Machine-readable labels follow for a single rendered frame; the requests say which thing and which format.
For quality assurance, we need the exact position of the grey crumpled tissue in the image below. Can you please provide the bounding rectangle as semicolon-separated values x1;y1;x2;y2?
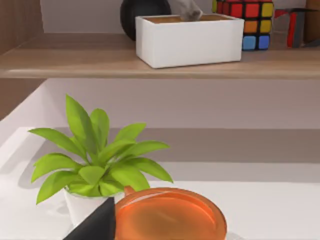
171;0;203;22

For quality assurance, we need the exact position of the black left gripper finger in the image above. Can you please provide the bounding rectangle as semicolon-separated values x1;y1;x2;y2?
62;196;117;240

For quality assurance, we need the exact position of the multicoloured puzzle cube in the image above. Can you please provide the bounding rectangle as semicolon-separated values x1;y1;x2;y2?
211;0;275;52

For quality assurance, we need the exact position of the black round object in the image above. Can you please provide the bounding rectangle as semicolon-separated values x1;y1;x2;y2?
119;0;173;42

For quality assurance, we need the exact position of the white rectangular box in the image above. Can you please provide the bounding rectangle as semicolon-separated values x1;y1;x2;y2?
135;14;245;69

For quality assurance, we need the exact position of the red and grey object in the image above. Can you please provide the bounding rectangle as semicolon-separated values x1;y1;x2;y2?
274;7;320;49

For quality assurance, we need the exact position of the orange glass cup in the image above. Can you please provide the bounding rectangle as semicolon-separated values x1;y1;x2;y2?
113;185;228;240

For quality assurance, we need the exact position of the wooden shelf unit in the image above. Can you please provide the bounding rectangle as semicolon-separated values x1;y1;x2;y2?
0;0;320;121

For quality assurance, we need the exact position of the green plant in white pot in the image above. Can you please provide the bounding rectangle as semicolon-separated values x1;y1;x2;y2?
27;93;174;229

